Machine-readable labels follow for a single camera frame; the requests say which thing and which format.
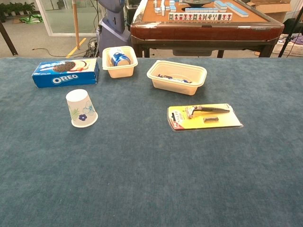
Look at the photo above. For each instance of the floral paper cup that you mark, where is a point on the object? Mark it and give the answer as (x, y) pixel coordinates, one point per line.
(80, 106)

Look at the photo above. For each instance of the rectangular cream plastic tray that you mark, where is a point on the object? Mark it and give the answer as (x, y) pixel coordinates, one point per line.
(175, 88)

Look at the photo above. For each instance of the blue snack bar wrapper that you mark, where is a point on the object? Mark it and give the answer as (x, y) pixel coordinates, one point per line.
(175, 78)

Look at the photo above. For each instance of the square cream plastic tray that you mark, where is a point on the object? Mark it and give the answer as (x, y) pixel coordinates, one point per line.
(120, 72)

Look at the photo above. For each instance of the yellow razor blister pack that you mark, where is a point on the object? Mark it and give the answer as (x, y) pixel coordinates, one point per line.
(213, 123)

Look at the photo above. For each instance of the blue drink can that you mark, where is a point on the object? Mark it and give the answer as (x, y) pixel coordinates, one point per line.
(118, 59)

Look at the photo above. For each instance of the blue table cloth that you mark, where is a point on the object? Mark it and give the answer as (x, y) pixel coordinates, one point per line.
(142, 177)

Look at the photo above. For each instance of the blue Oreo cookie box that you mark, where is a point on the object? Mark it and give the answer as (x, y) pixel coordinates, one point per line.
(66, 79)

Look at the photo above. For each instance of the brown mahjong table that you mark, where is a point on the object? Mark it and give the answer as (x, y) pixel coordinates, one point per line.
(201, 30)

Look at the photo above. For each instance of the standing mahjong tile row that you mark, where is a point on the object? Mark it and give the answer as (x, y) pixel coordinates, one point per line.
(201, 16)

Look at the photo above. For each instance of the blue-backed mahjong tile stack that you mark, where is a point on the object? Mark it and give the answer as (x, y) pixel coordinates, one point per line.
(220, 4)
(201, 10)
(237, 9)

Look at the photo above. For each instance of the wooden pole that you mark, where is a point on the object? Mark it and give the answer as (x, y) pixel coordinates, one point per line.
(75, 23)

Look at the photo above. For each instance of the white framed glass partition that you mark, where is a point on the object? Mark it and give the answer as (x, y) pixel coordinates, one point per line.
(46, 19)

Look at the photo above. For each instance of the black tripod stand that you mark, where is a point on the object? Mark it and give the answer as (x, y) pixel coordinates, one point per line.
(285, 46)

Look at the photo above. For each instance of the green bag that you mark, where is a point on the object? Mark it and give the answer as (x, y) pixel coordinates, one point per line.
(33, 19)

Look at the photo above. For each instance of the white plastic basket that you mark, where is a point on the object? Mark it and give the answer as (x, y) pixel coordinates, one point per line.
(293, 50)

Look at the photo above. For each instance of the cardboard box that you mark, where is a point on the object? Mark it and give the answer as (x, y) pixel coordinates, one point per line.
(272, 9)

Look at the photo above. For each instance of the black slanted table leg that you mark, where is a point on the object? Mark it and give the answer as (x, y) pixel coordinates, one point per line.
(8, 39)

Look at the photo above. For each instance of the green potted plants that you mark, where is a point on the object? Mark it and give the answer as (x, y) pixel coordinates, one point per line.
(16, 8)

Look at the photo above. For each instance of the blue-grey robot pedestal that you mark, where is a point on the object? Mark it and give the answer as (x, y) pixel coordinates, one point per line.
(113, 35)

